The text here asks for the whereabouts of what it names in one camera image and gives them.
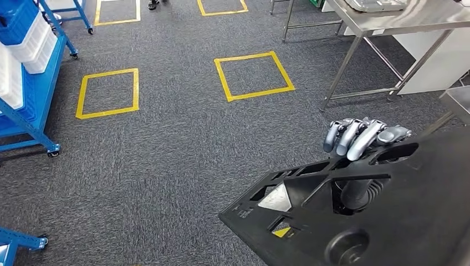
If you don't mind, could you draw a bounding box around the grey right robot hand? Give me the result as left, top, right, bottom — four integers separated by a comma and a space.
322, 116, 413, 213

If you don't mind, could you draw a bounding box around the black plastic plate bracket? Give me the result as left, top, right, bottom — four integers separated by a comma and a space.
218, 126, 470, 266

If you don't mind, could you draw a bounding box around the white box cabinet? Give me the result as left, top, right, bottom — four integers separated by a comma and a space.
392, 27, 470, 97

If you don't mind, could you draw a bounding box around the embossed aluminium plate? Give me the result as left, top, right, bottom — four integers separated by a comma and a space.
344, 0, 409, 13

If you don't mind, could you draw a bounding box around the blue plastic bin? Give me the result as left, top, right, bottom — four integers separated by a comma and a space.
0, 71, 39, 124
0, 0, 40, 47

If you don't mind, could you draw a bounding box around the large white plastic bin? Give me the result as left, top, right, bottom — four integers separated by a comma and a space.
0, 42, 25, 110

